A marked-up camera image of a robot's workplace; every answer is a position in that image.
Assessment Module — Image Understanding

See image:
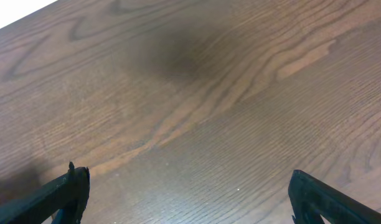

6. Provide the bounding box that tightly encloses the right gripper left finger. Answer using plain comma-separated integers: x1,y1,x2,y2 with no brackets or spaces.
0,162,90,224

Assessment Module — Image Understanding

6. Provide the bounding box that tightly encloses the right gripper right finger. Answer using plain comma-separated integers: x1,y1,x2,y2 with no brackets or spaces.
288,170,381,224

